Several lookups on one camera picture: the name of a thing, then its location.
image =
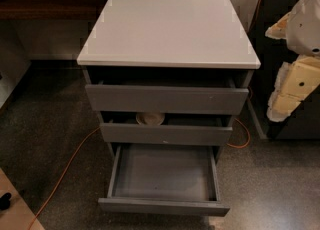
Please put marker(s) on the grey drawer cabinet white top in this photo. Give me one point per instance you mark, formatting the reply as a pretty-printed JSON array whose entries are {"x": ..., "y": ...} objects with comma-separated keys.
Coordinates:
[{"x": 183, "y": 43}]

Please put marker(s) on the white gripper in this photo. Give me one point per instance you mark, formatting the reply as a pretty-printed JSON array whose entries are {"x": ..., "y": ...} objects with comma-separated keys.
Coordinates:
[{"x": 305, "y": 29}]

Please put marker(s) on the grey drawer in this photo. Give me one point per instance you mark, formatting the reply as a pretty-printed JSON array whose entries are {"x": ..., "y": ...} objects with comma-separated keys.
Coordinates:
[
  {"x": 164, "y": 179},
  {"x": 166, "y": 99},
  {"x": 176, "y": 129}
]

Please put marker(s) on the dark cabinet right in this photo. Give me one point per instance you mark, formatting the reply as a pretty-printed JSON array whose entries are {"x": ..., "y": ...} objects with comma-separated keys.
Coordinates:
[{"x": 304, "y": 122}]

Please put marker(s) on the wooden board corner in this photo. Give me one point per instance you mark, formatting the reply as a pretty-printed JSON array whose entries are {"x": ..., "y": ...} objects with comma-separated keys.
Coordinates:
[{"x": 18, "y": 216}]

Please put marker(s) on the grey middle drawer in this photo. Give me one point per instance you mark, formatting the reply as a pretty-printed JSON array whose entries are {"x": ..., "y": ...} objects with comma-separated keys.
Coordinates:
[{"x": 176, "y": 129}]

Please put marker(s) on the beige ceramic bowl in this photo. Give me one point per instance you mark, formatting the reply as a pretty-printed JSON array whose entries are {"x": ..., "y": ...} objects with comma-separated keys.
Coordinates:
[{"x": 152, "y": 119}]

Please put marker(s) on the black object on board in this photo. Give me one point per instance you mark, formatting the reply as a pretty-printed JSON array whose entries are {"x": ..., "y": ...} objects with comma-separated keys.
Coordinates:
[{"x": 5, "y": 201}]

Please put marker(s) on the grey top drawer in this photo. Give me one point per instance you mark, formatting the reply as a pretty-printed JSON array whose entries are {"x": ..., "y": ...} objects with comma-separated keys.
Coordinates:
[{"x": 166, "y": 99}]

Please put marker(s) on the grey bottom drawer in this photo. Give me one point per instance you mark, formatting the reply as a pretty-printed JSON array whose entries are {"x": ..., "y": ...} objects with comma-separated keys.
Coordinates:
[{"x": 164, "y": 179}]

